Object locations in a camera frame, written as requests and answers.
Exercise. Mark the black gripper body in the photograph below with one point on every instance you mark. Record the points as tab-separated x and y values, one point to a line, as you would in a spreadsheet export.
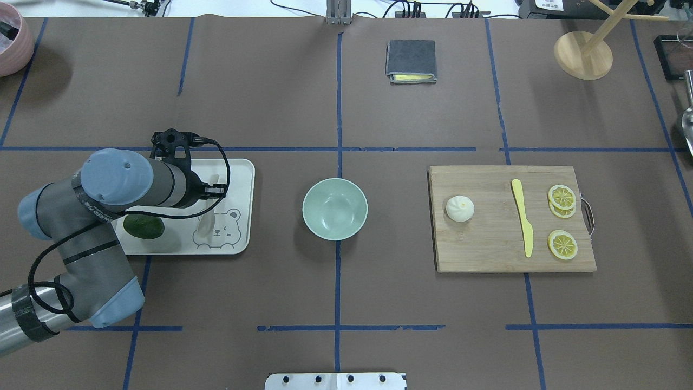
193	196

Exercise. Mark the white plastic spoon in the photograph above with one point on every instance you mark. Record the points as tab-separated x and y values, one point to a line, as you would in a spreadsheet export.
207	220

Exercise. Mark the white steamed bun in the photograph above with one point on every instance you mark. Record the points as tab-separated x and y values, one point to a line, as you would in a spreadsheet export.
460	208

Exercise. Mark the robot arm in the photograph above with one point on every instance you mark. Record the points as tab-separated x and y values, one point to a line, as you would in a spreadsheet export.
85	274

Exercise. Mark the pink bowl with ice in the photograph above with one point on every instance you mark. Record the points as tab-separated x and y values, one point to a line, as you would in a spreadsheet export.
15	53

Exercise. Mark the mint green bowl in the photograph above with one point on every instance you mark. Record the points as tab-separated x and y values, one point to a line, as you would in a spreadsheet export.
335	209

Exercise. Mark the white bear tray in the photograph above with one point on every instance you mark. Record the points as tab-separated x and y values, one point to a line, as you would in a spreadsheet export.
229	236

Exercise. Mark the black tripod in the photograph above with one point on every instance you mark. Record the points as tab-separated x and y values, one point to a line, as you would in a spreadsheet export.
148	8

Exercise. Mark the grey folded cloth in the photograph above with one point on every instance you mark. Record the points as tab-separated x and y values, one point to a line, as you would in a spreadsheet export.
411	62

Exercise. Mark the bamboo cutting board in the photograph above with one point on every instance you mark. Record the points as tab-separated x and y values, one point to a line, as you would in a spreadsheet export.
492	240

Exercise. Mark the yellow plastic knife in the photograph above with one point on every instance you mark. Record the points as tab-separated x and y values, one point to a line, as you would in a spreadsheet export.
526	227

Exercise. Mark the lemon slice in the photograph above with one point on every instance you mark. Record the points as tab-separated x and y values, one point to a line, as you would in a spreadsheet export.
562	213
561	197
562	245

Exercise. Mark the wooden mug tree stand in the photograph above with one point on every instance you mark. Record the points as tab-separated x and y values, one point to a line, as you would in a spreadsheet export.
585	55

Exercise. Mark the dark wooden tray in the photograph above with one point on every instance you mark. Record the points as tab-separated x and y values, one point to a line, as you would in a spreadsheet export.
675	55

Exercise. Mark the metal scoop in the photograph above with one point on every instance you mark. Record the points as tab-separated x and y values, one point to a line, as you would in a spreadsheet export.
686	118

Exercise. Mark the aluminium frame post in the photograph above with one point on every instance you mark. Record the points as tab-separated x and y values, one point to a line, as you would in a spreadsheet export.
338	12

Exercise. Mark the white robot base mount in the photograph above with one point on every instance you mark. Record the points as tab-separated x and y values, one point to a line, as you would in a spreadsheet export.
353	380

